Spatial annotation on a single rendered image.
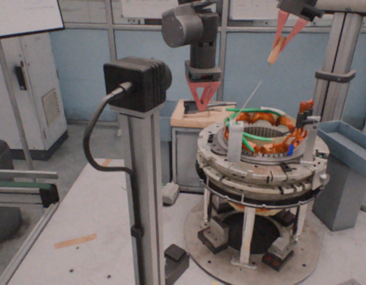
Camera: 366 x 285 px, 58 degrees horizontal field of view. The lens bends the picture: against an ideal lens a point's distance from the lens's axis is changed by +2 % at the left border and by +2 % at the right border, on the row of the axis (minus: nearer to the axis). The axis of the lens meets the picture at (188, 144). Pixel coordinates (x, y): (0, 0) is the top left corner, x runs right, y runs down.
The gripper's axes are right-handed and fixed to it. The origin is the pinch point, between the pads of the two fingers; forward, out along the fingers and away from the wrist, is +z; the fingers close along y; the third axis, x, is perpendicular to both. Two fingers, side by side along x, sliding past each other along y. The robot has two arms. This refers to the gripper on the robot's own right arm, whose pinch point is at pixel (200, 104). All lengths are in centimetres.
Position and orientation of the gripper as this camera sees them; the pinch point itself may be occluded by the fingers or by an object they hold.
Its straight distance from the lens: 76.1
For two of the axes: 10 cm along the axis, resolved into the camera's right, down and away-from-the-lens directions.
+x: 9.9, -0.6, 1.6
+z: -0.2, 8.8, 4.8
